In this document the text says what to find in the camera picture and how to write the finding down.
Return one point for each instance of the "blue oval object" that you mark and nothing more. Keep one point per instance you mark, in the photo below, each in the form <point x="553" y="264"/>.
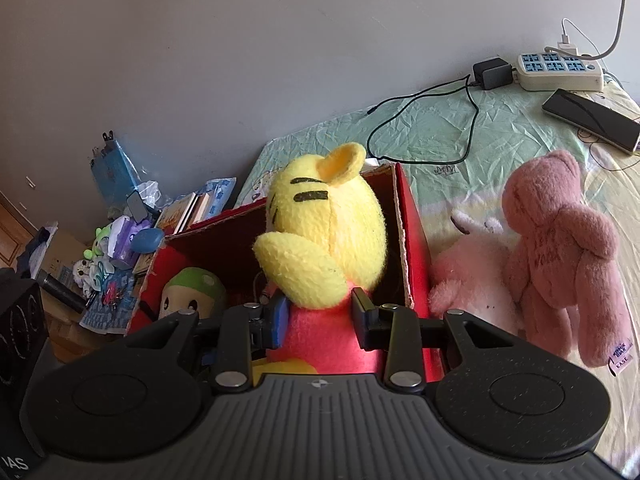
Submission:
<point x="148" y="240"/>

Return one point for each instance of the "dark grey cylinder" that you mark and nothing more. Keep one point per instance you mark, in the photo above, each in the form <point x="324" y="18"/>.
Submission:
<point x="60" y="290"/>

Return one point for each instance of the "purple tissue packet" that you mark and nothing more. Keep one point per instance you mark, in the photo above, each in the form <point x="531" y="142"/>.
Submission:
<point x="125" y="237"/>

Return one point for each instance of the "green cap plush toy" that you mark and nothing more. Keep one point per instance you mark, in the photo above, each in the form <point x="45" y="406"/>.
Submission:
<point x="192" y="285"/>

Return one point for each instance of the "blue printed card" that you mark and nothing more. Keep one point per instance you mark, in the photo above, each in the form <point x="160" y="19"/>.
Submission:
<point x="107" y="305"/>

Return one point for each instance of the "yellow plush bear red shirt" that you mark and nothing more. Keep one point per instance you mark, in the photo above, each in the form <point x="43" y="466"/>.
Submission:
<point x="325" y="230"/>

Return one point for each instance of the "stack of books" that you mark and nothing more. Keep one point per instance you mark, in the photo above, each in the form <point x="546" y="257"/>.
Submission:
<point x="182" y="212"/>

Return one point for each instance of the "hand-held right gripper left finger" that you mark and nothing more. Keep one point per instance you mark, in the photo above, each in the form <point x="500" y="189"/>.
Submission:
<point x="277" y="320"/>

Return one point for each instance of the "blue plastic packet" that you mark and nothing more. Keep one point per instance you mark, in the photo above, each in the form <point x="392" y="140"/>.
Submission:
<point x="217" y="192"/>

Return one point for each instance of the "brown cardboard carton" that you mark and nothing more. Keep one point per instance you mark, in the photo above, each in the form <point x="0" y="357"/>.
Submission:
<point x="65" y="255"/>

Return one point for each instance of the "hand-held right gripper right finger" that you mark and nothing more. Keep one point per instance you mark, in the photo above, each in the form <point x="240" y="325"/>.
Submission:
<point x="364" y="322"/>

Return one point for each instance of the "green patterned bed sheet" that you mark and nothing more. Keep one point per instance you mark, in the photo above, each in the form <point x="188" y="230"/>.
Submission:
<point x="500" y="125"/>

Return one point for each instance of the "black smartphone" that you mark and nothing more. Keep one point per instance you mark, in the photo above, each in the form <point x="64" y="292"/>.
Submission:
<point x="590" y="117"/>

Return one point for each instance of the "light pink plush bunny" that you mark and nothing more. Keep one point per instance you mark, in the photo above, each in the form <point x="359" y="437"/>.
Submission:
<point x="470" y="275"/>

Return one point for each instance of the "brown plush toy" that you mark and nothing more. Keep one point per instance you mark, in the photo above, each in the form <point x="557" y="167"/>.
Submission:
<point x="560" y="240"/>

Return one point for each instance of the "black power adapter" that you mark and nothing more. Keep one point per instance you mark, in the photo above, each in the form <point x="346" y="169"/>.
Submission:
<point x="492" y="74"/>

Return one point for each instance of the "blue gift box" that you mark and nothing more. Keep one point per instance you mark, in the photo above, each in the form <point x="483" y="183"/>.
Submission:
<point x="112" y="175"/>

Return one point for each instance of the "red cardboard box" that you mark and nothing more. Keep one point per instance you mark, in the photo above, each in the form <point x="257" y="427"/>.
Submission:
<point x="417" y="250"/>

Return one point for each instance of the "white power strip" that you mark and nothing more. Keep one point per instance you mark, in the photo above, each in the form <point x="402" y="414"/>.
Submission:
<point x="560" y="79"/>

